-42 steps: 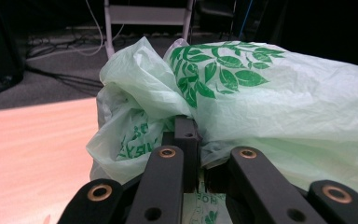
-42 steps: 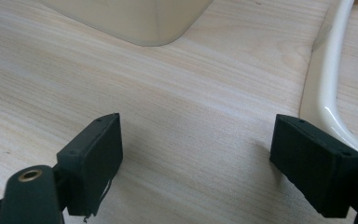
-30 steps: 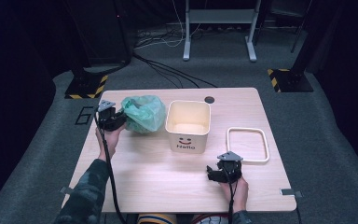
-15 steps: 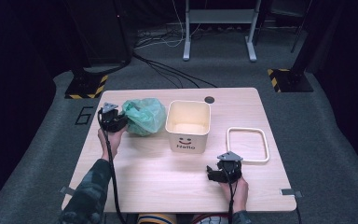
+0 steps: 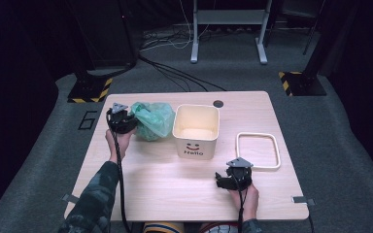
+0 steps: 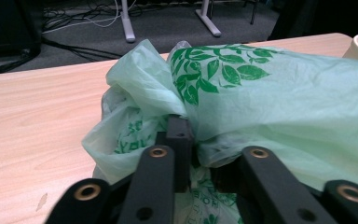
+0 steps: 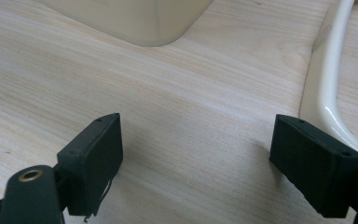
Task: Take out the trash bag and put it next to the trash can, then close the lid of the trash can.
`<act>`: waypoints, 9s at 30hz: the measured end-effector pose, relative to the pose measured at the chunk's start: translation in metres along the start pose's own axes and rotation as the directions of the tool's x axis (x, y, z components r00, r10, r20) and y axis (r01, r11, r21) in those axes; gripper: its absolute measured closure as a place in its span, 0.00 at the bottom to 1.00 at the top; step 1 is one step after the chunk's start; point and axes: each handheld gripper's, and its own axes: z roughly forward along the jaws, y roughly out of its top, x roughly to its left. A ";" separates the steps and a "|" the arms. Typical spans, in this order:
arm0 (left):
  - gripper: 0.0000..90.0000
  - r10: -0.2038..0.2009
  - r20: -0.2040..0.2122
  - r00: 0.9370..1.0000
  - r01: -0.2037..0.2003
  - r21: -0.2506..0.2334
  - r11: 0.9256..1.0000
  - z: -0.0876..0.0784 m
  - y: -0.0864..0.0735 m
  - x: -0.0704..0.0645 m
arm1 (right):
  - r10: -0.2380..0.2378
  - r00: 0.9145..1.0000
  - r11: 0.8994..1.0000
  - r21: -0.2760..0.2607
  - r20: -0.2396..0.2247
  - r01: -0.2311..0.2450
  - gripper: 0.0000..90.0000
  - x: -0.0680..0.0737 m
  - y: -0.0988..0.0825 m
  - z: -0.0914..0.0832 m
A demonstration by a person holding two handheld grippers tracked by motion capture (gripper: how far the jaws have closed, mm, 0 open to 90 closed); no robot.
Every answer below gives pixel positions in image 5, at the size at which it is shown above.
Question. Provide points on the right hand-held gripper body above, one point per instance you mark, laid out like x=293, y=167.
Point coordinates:
x=239, y=178

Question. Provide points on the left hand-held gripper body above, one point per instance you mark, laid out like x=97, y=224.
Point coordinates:
x=119, y=123

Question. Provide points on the green plastic trash bag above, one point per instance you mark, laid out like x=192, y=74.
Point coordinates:
x=157, y=119

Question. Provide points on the white plastic trash bin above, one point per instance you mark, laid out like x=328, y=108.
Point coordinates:
x=196, y=147

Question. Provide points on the person's left hand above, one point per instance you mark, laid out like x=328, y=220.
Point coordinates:
x=119, y=144

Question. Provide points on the person's right hand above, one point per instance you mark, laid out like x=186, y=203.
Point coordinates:
x=247, y=202

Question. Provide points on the grey tape strip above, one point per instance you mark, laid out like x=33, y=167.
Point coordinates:
x=302, y=200
x=68, y=198

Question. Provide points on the round dark table grommet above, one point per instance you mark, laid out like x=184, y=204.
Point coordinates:
x=218, y=104

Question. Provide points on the black floor stand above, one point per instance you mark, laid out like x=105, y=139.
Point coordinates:
x=322, y=39
x=107, y=35

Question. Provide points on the black yellow striped base plate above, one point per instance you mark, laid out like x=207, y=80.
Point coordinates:
x=87, y=90
x=302, y=84

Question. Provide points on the white metal desk frame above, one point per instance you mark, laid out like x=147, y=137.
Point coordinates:
x=228, y=16

